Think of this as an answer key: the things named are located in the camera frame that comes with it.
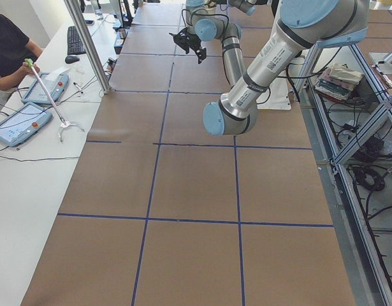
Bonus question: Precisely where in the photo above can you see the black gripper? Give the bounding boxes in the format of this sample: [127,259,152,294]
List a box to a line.
[187,33,207,64]

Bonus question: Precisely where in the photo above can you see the lower teach pendant tablet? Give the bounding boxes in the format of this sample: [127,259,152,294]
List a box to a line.
[0,102,52,147]

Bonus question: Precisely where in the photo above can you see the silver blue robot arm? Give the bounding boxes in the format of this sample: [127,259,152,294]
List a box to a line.
[171,1,245,87]
[203,0,369,136]

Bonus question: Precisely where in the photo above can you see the seated person in black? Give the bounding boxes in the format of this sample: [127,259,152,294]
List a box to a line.
[0,14,43,91]

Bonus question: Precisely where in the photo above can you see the upper teach pendant tablet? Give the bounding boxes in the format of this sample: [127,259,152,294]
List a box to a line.
[22,73,69,106]

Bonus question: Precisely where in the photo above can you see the stack of books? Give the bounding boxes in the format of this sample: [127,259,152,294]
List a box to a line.
[314,63,364,101]

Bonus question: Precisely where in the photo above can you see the teach pendant tablet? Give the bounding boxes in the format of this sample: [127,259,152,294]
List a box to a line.
[0,102,52,147]
[22,73,69,106]

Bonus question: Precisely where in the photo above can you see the white pillar with base plate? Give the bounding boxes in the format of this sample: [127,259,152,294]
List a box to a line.
[257,78,291,110]

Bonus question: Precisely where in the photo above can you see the black keyboard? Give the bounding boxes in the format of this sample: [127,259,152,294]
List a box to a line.
[67,25,86,55]

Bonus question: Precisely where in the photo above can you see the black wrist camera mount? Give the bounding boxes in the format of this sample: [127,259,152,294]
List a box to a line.
[169,27,190,54]

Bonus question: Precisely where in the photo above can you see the black computer mouse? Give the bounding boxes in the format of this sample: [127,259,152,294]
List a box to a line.
[64,55,80,64]

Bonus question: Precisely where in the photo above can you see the black marker pen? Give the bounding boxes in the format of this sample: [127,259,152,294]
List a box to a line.
[73,82,83,94]

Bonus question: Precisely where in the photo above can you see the pink reacher grabber stick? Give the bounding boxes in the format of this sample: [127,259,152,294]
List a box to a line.
[24,59,85,142]

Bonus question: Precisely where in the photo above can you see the aluminium frame post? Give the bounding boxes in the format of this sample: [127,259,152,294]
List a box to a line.
[64,0,111,94]

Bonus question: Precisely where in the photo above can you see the aluminium side frame rack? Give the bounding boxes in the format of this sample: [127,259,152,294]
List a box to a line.
[291,40,392,305]

